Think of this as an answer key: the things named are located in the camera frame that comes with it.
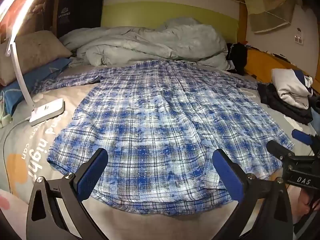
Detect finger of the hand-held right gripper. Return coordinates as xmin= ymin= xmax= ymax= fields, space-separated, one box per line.
xmin=291 ymin=129 xmax=320 ymax=155
xmin=266 ymin=140 xmax=296 ymax=161

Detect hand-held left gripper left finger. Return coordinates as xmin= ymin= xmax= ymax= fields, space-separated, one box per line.
xmin=26 ymin=148 xmax=109 ymax=240

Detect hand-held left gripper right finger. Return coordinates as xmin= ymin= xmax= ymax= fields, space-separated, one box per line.
xmin=212 ymin=149 xmax=294 ymax=240

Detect blue plaid shirt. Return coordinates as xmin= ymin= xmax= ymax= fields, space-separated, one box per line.
xmin=32 ymin=59 xmax=295 ymax=215

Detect person's right hand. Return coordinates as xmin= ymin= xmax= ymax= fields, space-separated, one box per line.
xmin=291 ymin=186 xmax=318 ymax=222

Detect black folded jacket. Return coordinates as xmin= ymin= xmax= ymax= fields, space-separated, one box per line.
xmin=257 ymin=83 xmax=314 ymax=125

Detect white folded hoodie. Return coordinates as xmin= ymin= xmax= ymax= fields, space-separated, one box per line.
xmin=271 ymin=68 xmax=314 ymax=110

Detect white desk lamp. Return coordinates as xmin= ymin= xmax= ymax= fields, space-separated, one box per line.
xmin=0 ymin=0 xmax=65 ymax=127

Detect black garment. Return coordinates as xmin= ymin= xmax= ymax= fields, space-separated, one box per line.
xmin=226 ymin=42 xmax=248 ymax=76

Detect white charger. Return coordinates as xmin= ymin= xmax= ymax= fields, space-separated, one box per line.
xmin=0 ymin=114 xmax=12 ymax=128

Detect blue pillow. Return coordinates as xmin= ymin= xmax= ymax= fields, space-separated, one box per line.
xmin=0 ymin=57 xmax=73 ymax=117

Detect pale net fabric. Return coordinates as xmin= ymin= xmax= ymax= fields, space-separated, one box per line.
xmin=244 ymin=0 xmax=303 ymax=33

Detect beige pillow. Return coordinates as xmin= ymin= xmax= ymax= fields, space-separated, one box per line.
xmin=0 ymin=30 xmax=73 ymax=87

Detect light grey duvet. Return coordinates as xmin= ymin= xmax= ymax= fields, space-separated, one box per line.
xmin=59 ymin=17 xmax=232 ymax=71

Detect black bag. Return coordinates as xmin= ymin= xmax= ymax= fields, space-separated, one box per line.
xmin=51 ymin=0 xmax=105 ymax=39

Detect green headboard panel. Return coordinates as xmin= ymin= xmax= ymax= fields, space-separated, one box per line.
xmin=101 ymin=1 xmax=239 ymax=43

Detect white lamp cable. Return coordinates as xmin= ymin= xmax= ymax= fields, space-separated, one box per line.
xmin=2 ymin=119 xmax=32 ymax=160

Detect wall socket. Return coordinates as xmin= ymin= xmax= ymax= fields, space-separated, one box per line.
xmin=294 ymin=27 xmax=304 ymax=45

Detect wooden bed frame post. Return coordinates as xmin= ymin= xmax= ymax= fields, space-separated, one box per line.
xmin=222 ymin=0 xmax=248 ymax=44

